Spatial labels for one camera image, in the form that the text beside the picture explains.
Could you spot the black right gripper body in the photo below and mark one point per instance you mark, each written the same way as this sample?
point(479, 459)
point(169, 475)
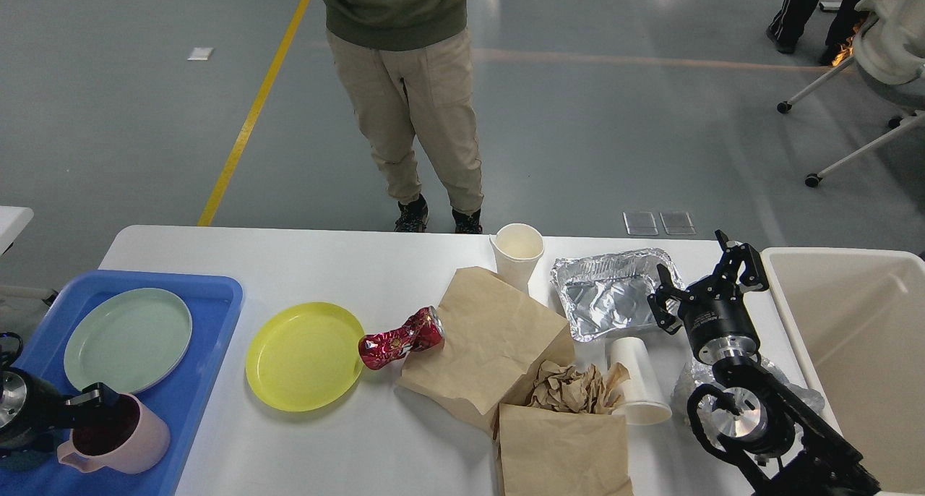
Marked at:
point(718, 325)

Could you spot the beige plastic bin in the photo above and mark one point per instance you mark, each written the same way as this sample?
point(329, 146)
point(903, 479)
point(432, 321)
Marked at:
point(855, 318)

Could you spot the blue plastic tray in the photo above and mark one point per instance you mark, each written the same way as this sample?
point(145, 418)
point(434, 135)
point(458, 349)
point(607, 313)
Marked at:
point(180, 399)

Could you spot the dark teal mug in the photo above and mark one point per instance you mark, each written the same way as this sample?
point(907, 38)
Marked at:
point(24, 460)

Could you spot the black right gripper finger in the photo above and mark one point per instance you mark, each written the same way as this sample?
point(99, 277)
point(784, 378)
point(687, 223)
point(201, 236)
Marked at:
point(659, 298)
point(740, 266)

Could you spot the person in green sweater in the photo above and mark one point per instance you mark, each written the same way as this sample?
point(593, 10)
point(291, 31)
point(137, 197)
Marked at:
point(407, 68)

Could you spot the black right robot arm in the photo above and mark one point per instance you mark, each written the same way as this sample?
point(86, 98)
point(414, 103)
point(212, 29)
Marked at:
point(744, 415)

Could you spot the crumpled brown paper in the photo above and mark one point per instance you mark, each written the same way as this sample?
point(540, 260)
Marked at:
point(565, 389)

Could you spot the crumpled clear plastic wrap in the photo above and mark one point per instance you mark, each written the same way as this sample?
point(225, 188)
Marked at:
point(694, 374)

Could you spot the small brown paper bag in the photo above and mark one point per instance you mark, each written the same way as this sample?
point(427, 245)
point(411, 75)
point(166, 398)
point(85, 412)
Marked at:
point(542, 452)

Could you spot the crushed red soda can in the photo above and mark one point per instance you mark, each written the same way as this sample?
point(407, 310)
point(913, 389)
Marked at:
point(421, 331)

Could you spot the aluminium foil tray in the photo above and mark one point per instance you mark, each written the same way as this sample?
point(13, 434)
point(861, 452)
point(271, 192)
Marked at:
point(608, 294)

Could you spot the white side table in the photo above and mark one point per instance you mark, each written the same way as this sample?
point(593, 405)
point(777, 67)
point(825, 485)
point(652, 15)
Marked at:
point(13, 222)

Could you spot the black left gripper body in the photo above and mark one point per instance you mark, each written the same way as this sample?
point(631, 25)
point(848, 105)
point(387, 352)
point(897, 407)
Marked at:
point(30, 413)

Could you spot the upright white paper cup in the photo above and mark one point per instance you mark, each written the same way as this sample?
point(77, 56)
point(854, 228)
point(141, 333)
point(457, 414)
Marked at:
point(517, 248)

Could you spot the person in dark clothes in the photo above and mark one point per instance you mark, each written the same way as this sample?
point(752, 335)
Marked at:
point(789, 24)

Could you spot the yellow plastic plate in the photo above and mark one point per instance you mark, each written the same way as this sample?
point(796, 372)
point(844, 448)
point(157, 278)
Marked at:
point(305, 357)

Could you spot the pale green plate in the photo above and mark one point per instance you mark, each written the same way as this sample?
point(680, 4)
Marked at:
point(130, 342)

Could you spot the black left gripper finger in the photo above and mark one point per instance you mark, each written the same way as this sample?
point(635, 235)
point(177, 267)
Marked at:
point(97, 396)

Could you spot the pink mug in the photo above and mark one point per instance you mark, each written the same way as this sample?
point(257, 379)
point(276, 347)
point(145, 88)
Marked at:
point(132, 439)

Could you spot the large brown paper bag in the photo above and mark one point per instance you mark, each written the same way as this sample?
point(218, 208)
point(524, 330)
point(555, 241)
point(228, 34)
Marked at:
point(495, 339)

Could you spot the lying white paper cup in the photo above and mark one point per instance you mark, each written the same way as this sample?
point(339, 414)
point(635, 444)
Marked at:
point(642, 402)

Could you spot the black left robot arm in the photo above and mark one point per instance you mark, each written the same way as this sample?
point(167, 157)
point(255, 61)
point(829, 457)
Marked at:
point(11, 350)

